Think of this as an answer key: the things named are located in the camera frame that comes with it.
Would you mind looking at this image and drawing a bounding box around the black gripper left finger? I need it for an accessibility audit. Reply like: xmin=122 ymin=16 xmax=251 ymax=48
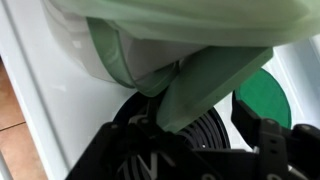
xmin=64 ymin=114 xmax=164 ymax=180

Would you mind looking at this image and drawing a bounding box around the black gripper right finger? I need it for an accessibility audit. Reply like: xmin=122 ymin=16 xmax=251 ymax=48
xmin=231 ymin=91 xmax=320 ymax=180

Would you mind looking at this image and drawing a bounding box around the white bin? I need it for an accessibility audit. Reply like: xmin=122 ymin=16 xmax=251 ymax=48
xmin=41 ymin=0 xmax=204 ymax=84

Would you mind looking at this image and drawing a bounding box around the dark green round disc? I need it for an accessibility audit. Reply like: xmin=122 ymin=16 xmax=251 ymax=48
xmin=234 ymin=67 xmax=293 ymax=130

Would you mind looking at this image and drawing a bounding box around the white electric stove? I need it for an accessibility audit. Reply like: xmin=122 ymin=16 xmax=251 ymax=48
xmin=0 ymin=0 xmax=320 ymax=180

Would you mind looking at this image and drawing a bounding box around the black coil burner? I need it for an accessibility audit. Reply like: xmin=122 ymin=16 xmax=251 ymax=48
xmin=113 ymin=90 xmax=232 ymax=151

